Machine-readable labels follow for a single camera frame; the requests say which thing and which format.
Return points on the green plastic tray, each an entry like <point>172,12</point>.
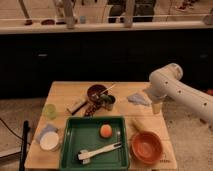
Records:
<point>83,133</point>

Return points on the white round container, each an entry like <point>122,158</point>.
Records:
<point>50,141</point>

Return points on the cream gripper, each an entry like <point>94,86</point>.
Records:
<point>156,107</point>

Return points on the brown patterned item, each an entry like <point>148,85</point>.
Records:
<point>91,110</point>

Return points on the black stand pole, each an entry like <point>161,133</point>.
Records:
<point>23,154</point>

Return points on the white spatula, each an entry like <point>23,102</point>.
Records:
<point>107,148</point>

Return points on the orange fruit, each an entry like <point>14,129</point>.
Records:
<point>106,131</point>

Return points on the yellow-green cup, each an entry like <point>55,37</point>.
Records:
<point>49,111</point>

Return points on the dark green cup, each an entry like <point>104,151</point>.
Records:
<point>109,101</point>

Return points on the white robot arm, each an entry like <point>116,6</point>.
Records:
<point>166,81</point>

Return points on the dark brown bowl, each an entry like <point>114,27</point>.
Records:
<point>94,90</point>

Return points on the red-orange bowl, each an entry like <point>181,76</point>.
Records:
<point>146,147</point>

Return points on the wooden chopstick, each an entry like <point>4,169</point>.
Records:
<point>107,89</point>

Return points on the grey-blue towel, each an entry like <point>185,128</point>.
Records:
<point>138,99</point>

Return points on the wooden block tool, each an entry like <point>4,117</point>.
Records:
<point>76,106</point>

